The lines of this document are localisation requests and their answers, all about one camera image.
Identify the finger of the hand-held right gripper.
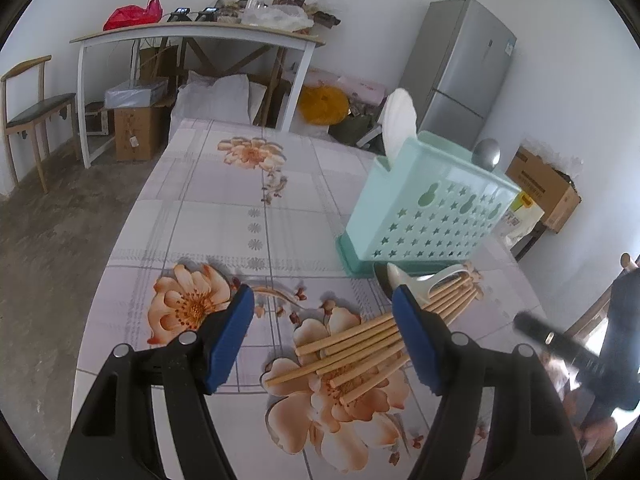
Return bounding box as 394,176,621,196
514,311,602,377

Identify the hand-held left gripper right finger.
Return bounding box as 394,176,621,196
391,284,588,480

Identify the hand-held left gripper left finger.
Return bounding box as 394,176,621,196
57,284,256,480

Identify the white plastic spoon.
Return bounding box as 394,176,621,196
387,262,473,307

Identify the pile of wooden chopsticks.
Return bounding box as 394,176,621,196
264,272,485,406

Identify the teal star-cut utensil holder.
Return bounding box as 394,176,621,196
335,130,523,277

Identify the white and yellow rice bag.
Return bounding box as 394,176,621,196
500,192,544,249

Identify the floral tablecloth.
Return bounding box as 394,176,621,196
75,117,558,480

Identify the printed cardboard box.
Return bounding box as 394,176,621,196
506,146,582,233

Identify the round metal ladle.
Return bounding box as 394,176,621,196
472,138,502,171

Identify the white rice paddle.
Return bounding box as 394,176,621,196
381,88,418,158

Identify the dark green bag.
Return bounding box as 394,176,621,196
330,111,381,147

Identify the white sack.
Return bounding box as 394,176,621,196
170,72,267,127

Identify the yellow cushion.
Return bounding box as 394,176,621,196
298,85,349,126

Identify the pink flat box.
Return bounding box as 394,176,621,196
305,71,388,107

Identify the plastic-wrapped grey box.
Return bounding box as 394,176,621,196
104,79,169,109

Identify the silver refrigerator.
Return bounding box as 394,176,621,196
397,0,517,151

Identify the tall brown cardboard box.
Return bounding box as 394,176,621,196
139,45,182,81

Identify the wooden chair with dark seat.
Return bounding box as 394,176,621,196
0,55,78,193

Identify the white desk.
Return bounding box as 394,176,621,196
70,22,326,168

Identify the white plastic bag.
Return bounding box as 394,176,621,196
242,5,314,32

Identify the red plastic bag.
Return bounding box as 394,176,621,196
103,0,163,31

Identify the wooden trestle frame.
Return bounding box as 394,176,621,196
179,39,288,127

